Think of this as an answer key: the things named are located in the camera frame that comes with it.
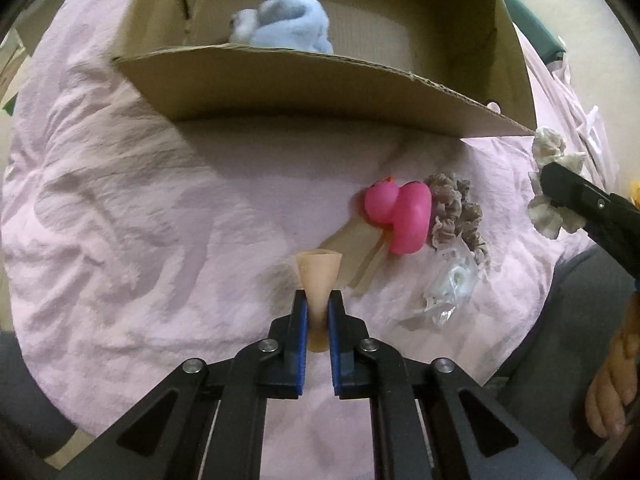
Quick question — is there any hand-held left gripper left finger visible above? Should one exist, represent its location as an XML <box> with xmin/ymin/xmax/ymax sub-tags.
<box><xmin>50</xmin><ymin>290</ymin><xmax>307</xmax><ymax>480</ymax></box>

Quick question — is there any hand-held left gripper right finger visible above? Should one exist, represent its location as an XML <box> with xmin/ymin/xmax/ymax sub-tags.
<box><xmin>327</xmin><ymin>290</ymin><xmax>576</xmax><ymax>480</ymax></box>

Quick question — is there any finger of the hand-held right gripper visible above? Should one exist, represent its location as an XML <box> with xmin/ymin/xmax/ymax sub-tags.
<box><xmin>541</xmin><ymin>160</ymin><xmax>640</xmax><ymax>281</ymax></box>

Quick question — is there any cream scrunchie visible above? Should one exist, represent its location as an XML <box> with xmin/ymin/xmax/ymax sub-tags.
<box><xmin>527</xmin><ymin>127</ymin><xmax>588</xmax><ymax>240</ymax></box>

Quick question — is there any beige silicone cone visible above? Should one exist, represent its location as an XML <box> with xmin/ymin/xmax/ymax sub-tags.
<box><xmin>296</xmin><ymin>249</ymin><xmax>343</xmax><ymax>353</ymax></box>

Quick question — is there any cardboard box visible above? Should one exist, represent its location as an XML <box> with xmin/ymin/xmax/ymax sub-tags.
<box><xmin>111</xmin><ymin>0</ymin><xmax>538</xmax><ymax>138</ymax></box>

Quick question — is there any white cloth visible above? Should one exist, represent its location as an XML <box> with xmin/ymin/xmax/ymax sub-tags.
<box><xmin>547</xmin><ymin>55</ymin><xmax>621</xmax><ymax>181</ymax></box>

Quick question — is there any beige flat strip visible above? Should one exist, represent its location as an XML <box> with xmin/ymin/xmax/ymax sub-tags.
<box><xmin>325</xmin><ymin>217</ymin><xmax>391</xmax><ymax>296</ymax></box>

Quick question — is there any brown scrunchie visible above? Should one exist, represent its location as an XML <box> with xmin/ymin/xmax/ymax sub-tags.
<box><xmin>425</xmin><ymin>172</ymin><xmax>493</xmax><ymax>268</ymax></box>

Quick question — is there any clear plastic bag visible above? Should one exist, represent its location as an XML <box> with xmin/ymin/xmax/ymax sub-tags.
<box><xmin>405</xmin><ymin>250</ymin><xmax>483</xmax><ymax>328</ymax></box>

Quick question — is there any grey trouser leg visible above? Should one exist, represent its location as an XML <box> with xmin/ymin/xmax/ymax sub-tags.
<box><xmin>0</xmin><ymin>330</ymin><xmax>76</xmax><ymax>461</ymax></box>
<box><xmin>492</xmin><ymin>247</ymin><xmax>640</xmax><ymax>480</ymax></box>

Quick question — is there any pink rubber duck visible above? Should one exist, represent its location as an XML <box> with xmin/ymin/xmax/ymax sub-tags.
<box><xmin>364</xmin><ymin>176</ymin><xmax>432</xmax><ymax>255</ymax></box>

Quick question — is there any green chair part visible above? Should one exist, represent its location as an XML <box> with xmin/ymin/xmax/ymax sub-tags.
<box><xmin>497</xmin><ymin>0</ymin><xmax>568</xmax><ymax>63</ymax></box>

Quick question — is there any pink blanket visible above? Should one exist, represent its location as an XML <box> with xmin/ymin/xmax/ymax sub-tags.
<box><xmin>0</xmin><ymin>0</ymin><xmax>623</xmax><ymax>480</ymax></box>

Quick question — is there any person's bare foot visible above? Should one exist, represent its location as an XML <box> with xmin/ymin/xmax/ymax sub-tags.
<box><xmin>585</xmin><ymin>292</ymin><xmax>640</xmax><ymax>438</ymax></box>

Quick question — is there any light blue plush toy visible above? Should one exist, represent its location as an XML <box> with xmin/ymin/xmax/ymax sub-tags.
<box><xmin>230</xmin><ymin>0</ymin><xmax>335</xmax><ymax>55</ymax></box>

